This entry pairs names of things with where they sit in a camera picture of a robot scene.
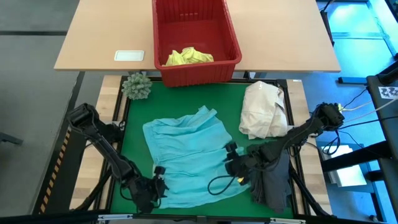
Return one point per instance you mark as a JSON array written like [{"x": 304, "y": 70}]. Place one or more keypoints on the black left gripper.
[{"x": 146, "y": 193}]

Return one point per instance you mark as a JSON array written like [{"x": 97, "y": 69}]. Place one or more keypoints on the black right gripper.
[{"x": 241, "y": 163}]

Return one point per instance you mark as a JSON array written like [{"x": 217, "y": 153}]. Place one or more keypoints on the dark grey garment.
[{"x": 273, "y": 186}]

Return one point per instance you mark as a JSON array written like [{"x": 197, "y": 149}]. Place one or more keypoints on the pale teal white garment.
[{"x": 189, "y": 149}]

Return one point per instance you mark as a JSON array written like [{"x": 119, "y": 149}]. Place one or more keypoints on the yellow garment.
[{"x": 188, "y": 56}]

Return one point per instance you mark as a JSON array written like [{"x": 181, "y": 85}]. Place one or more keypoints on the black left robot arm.
[{"x": 105, "y": 149}]

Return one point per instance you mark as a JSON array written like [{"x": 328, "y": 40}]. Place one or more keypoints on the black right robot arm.
[{"x": 298, "y": 133}]

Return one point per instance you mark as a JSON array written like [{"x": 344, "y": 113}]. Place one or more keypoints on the red plastic laundry bin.
[{"x": 196, "y": 76}]

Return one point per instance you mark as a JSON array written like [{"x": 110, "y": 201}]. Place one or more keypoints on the cream white garment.
[{"x": 264, "y": 109}]

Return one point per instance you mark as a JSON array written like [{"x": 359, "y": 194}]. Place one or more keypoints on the black hazard striped platform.
[{"x": 62, "y": 174}]

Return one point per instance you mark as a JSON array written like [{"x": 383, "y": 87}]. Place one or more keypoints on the green table mat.
[{"x": 174, "y": 99}]

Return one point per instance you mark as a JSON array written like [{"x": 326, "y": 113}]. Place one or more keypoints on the white box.
[{"x": 345, "y": 174}]

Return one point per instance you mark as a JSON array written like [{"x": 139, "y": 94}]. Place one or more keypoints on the pale green spiky plant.
[{"x": 136, "y": 86}]

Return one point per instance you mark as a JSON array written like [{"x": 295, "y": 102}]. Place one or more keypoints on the yellow power plug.
[{"x": 341, "y": 108}]

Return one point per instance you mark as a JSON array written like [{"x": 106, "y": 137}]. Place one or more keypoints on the black metal beam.
[{"x": 357, "y": 158}]

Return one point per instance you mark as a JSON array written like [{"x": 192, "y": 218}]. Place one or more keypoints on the white rectangular label plate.
[{"x": 129, "y": 55}]

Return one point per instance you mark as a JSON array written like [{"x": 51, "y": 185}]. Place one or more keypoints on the grey chair base leg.
[{"x": 11, "y": 139}]

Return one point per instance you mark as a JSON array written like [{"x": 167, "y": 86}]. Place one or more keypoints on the black side table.
[{"x": 388, "y": 130}]

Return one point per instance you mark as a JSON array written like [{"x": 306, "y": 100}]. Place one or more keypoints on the white marker tag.
[{"x": 388, "y": 92}]

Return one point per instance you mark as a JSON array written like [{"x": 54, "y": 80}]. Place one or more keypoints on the black desk foot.
[{"x": 326, "y": 21}]

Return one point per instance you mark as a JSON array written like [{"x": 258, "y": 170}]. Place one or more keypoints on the light wooden desk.
[{"x": 102, "y": 31}]

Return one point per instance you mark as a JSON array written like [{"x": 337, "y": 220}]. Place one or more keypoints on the silver metal bracket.
[
  {"x": 287, "y": 221},
  {"x": 115, "y": 217}
]

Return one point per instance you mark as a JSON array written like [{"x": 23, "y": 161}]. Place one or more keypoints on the black aluminium table frame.
[{"x": 77, "y": 217}]

